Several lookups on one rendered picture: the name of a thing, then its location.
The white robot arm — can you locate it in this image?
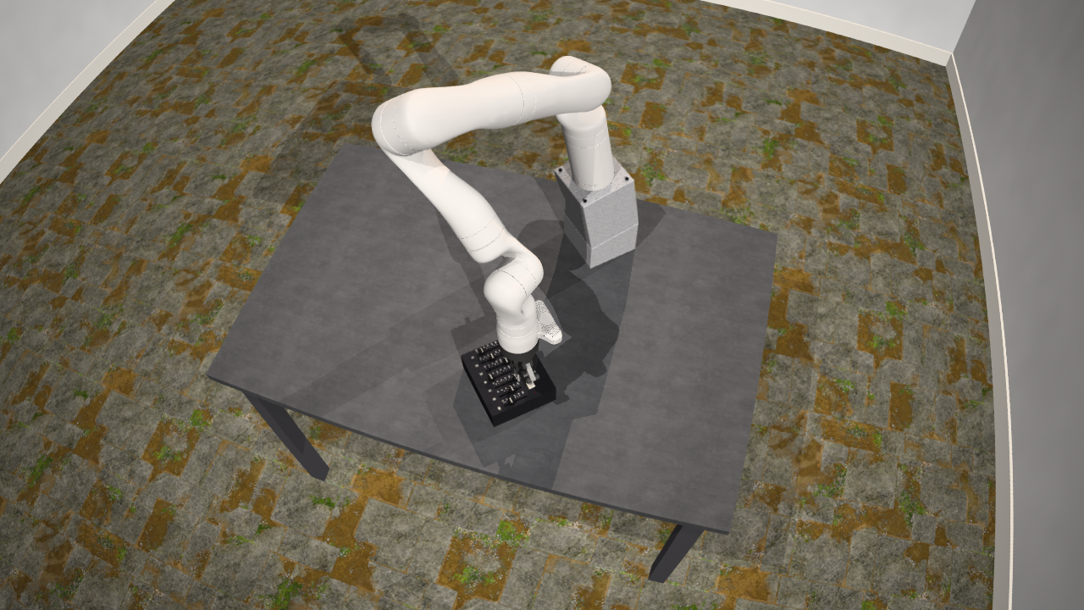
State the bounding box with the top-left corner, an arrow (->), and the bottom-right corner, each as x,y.
372,56 -> 614,353

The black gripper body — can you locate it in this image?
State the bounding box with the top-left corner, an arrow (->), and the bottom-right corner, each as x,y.
498,340 -> 539,369

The dark grey lighting desk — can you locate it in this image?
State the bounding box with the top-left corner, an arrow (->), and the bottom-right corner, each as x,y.
461,340 -> 556,427

